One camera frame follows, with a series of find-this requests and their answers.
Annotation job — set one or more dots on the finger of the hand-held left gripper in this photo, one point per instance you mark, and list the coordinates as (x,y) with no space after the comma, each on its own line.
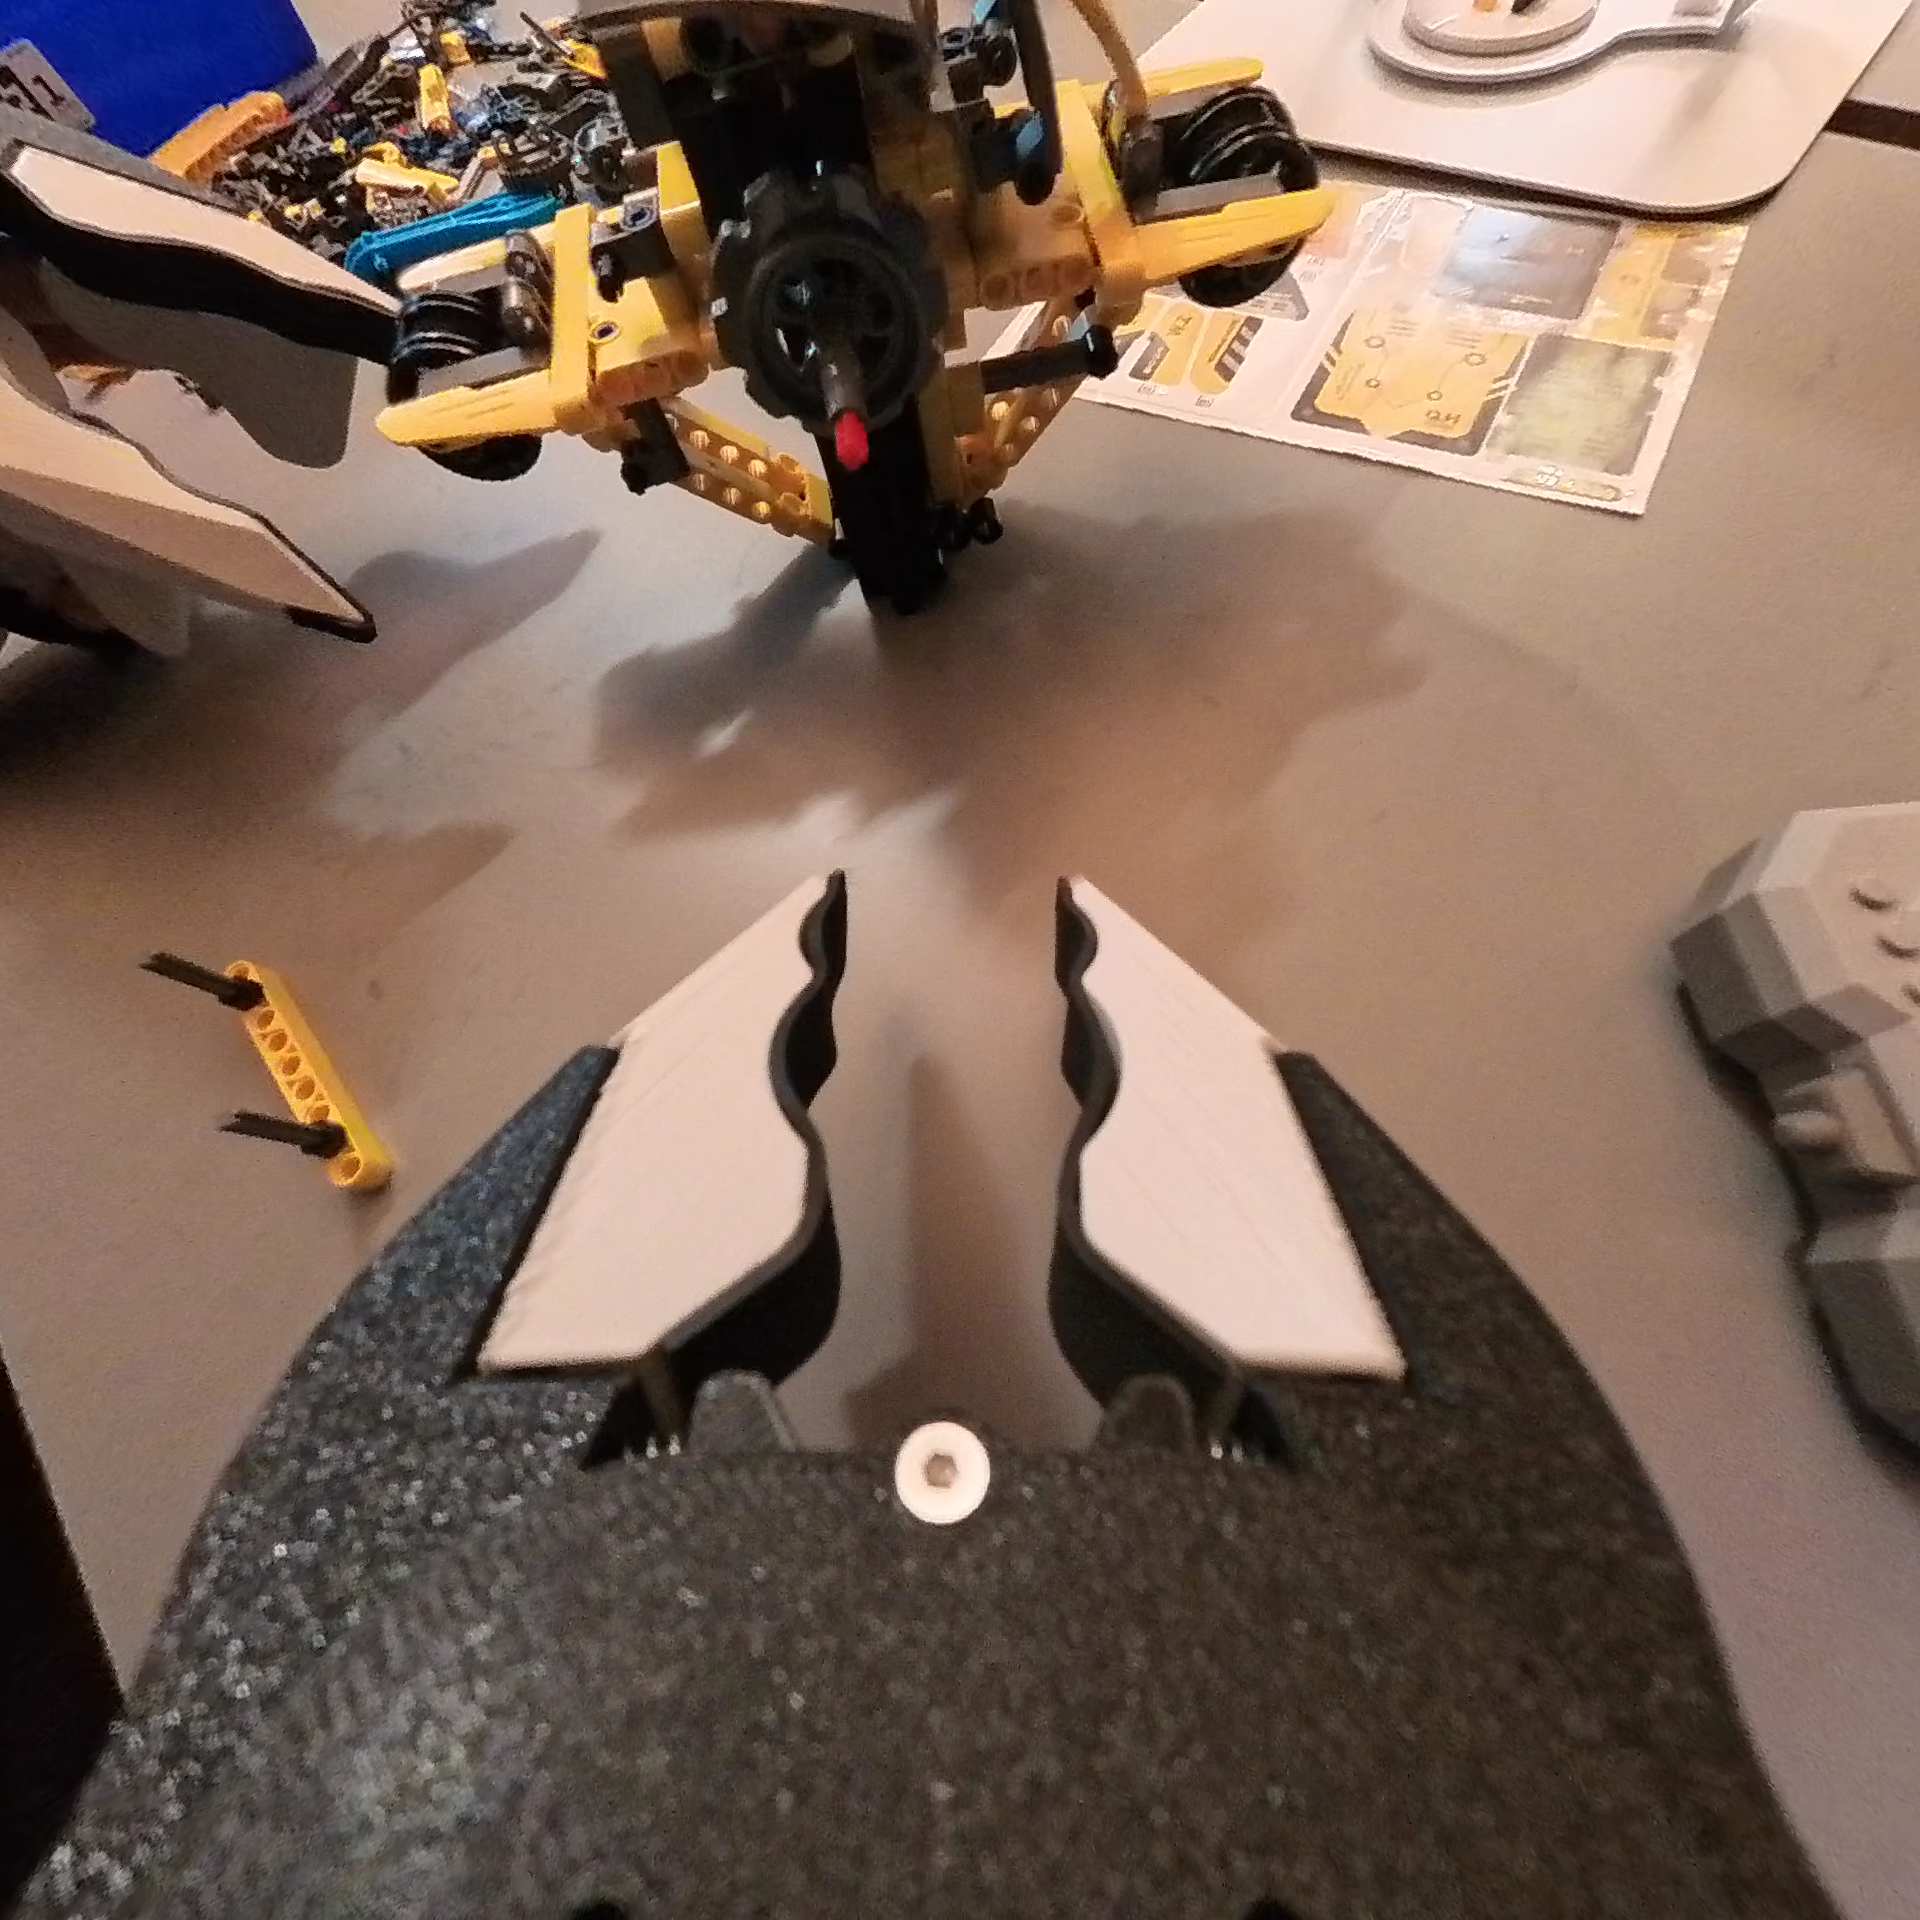
(149,210)
(149,481)

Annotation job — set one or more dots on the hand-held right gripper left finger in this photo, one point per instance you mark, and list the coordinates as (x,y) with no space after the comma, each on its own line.
(675,1185)

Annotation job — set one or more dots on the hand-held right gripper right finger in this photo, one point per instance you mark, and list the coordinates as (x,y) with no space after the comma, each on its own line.
(1214,1200)

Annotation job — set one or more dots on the yellow black toy brick model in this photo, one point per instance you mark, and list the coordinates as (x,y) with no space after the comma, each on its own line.
(839,300)

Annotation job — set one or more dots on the blue plastic bin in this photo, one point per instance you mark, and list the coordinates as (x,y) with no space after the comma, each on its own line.
(226,60)

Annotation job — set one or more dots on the white printed tag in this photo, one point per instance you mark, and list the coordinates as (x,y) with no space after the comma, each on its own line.
(28,82)

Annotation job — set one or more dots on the pile of toy brick parts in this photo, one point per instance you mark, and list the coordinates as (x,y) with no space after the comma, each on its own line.
(452,89)

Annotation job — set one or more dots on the yellow beam with black pins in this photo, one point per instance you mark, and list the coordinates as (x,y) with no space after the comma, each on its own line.
(307,1079)

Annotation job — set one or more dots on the grey toy remote controller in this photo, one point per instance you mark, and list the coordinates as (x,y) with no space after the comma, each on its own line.
(1800,961)

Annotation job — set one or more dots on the yellow black sticker sheet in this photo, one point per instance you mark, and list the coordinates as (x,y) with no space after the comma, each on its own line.
(1501,359)

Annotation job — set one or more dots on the light grey board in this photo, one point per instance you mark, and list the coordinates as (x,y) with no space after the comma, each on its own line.
(1652,142)

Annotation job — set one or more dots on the white plastic stand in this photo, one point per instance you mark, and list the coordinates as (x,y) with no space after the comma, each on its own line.
(1501,45)

